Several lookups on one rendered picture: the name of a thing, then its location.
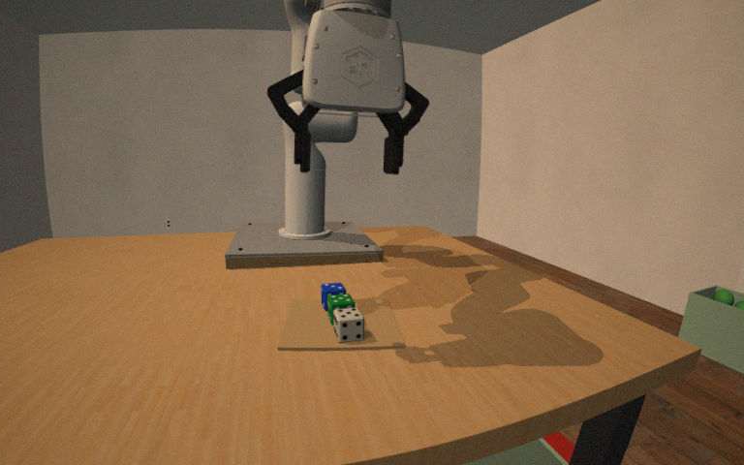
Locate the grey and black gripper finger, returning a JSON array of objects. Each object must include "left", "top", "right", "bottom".
[
  {"left": 376, "top": 82, "right": 429, "bottom": 174},
  {"left": 267, "top": 69, "right": 320, "bottom": 172}
]

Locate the green die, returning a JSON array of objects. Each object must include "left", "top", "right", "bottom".
[{"left": 327, "top": 294, "right": 355, "bottom": 326}]

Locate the blue die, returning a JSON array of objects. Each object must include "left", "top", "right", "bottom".
[{"left": 321, "top": 283, "right": 346, "bottom": 311}]

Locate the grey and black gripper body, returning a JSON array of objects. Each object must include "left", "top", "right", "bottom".
[{"left": 301, "top": 3, "right": 405, "bottom": 117}]

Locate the tan flat mat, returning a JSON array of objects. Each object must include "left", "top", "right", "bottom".
[{"left": 277, "top": 298, "right": 405, "bottom": 351}]

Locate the white die with black pips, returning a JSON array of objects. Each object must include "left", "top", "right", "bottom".
[{"left": 333, "top": 308, "right": 364, "bottom": 343}]

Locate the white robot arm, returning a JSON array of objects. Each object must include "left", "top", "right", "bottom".
[{"left": 279, "top": 0, "right": 391, "bottom": 240}]

